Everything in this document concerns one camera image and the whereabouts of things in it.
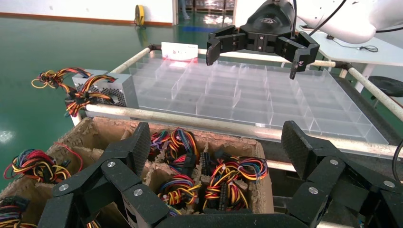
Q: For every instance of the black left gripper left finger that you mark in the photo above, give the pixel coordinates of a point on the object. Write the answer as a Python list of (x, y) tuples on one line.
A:
[(94, 185)]

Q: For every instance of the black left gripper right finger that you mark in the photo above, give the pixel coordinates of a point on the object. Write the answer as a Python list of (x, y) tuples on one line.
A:
[(330, 176)]

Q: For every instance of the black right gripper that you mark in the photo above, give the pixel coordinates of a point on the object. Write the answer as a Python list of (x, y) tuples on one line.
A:
[(270, 22)]

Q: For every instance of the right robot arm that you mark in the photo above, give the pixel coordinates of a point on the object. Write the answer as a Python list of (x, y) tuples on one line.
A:
[(346, 19)]

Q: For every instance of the clear acrylic divider tray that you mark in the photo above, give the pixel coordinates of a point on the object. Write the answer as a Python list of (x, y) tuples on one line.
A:
[(245, 94)]

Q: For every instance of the brown cardboard divider box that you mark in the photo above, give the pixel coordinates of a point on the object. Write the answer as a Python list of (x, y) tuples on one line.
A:
[(97, 132)]

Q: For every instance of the stacked goods on pallets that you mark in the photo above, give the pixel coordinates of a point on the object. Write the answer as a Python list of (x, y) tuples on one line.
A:
[(214, 4)]

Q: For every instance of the white pink printed card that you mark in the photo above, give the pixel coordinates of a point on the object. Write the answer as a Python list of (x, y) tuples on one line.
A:
[(179, 51)]

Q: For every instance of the black round stool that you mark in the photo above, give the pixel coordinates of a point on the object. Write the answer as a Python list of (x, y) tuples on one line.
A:
[(385, 86)]

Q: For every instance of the white table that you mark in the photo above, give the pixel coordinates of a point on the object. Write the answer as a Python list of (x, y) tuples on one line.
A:
[(387, 53)]

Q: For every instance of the yellow floor fan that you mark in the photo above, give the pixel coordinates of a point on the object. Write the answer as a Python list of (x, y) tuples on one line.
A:
[(139, 14)]

